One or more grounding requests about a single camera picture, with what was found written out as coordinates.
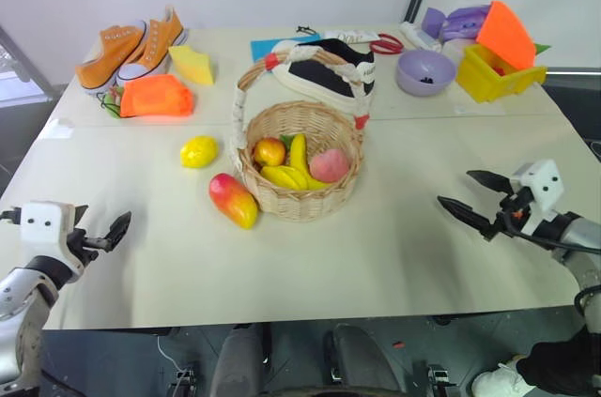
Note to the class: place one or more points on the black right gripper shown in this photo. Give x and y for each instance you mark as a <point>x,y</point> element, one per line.
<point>512,211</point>

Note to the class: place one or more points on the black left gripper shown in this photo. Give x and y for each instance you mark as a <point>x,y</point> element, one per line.
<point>87,247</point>

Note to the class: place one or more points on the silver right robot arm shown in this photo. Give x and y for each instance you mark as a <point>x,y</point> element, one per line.
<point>582,233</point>

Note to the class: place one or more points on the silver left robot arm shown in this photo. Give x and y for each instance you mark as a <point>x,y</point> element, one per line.
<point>19,322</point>

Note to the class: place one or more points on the yellow plastic bin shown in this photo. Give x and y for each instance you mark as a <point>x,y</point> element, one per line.
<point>488,82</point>

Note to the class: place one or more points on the yellow lemon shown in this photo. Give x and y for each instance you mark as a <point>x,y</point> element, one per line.
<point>199,151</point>

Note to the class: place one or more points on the red item in yellow bin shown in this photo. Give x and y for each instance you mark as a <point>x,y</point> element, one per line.
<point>497,70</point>

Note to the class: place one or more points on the small dark item in bowl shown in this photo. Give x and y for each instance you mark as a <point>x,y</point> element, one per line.
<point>427,80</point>

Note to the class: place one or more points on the red yellow mango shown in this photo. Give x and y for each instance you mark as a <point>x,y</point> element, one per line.
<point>233,200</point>

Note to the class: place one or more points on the orange mesh bag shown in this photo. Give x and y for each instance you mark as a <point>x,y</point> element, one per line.
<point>157,96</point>

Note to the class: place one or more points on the purple bowl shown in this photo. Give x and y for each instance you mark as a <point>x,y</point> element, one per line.
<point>425,66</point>

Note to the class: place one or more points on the pink peach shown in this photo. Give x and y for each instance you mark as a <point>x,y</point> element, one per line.
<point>328,164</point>

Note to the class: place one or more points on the green plastic piece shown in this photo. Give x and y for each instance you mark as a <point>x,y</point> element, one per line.
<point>542,48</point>

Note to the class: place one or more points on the orange canvas sneaker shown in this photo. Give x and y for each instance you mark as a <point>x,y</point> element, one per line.
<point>152,47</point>
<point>105,59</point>

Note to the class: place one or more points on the orange plastic box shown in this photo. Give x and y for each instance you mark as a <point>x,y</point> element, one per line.
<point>507,35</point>

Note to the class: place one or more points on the white bottle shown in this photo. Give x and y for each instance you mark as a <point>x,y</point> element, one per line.
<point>418,35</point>

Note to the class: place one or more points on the purple cup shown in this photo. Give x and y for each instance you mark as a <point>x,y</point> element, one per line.
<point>457,21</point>

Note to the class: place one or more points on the red scissors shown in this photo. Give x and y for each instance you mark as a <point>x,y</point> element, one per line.
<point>387,46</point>

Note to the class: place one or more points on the yellow wedge sponge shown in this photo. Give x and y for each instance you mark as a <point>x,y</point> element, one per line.
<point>192,64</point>

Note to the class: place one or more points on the red yellow apple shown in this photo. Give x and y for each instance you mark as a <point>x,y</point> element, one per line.
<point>269,151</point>

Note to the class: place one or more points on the black trouser leg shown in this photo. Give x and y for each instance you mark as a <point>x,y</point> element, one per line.
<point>563,364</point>

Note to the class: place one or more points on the yellow banana bunch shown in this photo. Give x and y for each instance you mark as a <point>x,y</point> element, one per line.
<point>298,155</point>

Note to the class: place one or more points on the black white sneaker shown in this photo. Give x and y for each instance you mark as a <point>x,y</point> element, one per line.
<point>324,75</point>

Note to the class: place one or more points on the dark rounded shape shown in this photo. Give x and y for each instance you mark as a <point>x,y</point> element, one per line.
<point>239,364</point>

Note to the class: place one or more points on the white printed tube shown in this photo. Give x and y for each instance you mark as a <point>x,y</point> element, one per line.
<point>349,35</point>

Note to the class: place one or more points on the blue card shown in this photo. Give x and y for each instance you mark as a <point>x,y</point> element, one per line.
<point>263,47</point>

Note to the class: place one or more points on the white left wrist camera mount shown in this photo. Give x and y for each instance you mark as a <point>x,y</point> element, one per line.
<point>44,228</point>

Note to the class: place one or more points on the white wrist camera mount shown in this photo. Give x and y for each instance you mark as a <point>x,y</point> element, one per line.
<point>544,188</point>
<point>44,228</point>

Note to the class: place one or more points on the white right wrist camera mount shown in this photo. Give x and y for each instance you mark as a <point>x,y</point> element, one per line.
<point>544,188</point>

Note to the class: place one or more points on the grey metal frame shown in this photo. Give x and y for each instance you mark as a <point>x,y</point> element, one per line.
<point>28,64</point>

